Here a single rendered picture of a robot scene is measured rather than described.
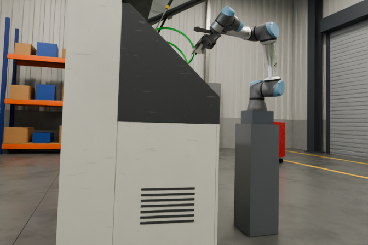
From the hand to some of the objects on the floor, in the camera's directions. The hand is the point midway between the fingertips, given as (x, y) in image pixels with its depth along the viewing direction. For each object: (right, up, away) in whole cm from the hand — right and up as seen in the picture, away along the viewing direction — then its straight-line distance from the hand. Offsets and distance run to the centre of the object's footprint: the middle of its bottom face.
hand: (193, 52), depth 184 cm
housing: (-73, -124, +30) cm, 147 cm away
